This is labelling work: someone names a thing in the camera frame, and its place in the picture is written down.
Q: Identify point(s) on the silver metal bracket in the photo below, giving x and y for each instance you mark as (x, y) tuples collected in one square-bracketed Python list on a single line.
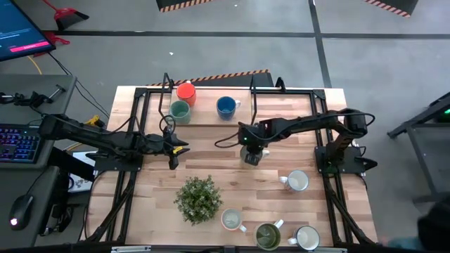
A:
[(327, 250), (130, 249)]

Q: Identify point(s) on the white mug blue stripes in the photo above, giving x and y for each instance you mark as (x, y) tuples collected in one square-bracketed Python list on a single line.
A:
[(306, 238)]

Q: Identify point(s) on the black metal stand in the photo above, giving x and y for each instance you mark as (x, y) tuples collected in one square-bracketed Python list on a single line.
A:
[(429, 158)]

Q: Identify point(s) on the computer monitor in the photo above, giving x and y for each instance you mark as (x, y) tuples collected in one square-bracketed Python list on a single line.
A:
[(21, 31)]

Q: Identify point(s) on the person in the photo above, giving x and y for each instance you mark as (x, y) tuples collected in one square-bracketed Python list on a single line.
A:
[(436, 225)]

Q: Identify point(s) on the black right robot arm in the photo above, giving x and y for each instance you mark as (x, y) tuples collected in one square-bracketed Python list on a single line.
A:
[(302, 123)]

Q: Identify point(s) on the orange ceramic mug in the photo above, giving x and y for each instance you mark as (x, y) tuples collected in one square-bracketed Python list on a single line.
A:
[(185, 92)]

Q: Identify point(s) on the red dustpan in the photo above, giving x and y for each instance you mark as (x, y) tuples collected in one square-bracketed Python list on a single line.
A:
[(52, 37)]

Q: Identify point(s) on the white printed box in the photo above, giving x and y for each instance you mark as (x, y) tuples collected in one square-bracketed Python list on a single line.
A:
[(79, 182)]

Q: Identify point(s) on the yellow dot patterned mug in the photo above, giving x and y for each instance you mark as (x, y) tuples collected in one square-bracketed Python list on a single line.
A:
[(231, 219)]

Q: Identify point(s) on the red lattice patterned mug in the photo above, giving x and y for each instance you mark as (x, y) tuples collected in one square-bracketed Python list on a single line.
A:
[(298, 181)]

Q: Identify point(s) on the black aluminium table frame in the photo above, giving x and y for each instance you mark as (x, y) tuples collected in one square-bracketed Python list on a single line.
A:
[(140, 92)]

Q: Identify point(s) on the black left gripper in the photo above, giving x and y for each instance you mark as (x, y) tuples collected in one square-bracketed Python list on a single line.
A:
[(161, 144)]

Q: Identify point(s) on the potted plant in striped pot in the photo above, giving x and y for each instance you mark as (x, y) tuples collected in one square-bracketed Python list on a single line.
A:
[(198, 200)]

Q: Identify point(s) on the grey desk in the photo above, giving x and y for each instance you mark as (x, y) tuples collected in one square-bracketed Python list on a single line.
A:
[(14, 179)]

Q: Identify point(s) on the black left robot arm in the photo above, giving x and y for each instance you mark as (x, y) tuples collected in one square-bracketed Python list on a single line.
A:
[(88, 133)]

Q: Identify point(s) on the blue ceramic mug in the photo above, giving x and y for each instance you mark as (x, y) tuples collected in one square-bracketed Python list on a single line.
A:
[(225, 107)]

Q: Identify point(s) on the black metal shelf leg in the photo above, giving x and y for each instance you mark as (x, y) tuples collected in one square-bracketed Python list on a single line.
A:
[(168, 84), (252, 86)]

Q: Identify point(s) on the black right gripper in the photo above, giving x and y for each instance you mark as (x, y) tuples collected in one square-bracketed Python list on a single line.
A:
[(252, 158)]

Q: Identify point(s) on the black clamp tool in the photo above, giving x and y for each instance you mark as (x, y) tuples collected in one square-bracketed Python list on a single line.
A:
[(35, 98)]

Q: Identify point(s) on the black computer mouse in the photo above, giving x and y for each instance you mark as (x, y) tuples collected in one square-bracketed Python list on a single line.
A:
[(21, 211)]

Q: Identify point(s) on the black hazard striped block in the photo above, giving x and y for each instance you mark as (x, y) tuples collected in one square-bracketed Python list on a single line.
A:
[(400, 4), (260, 80), (168, 3)]

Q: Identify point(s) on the teal green ceramic mug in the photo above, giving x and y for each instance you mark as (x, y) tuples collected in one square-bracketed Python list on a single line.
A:
[(180, 111)]

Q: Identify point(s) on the red broom black bristles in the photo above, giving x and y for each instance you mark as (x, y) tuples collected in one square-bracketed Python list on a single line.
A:
[(68, 15)]

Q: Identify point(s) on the yellow power plug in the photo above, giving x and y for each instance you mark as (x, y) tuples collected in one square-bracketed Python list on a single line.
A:
[(92, 121)]

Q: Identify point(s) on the backlit black keyboard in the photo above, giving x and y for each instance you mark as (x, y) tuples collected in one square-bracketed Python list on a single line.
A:
[(19, 144)]

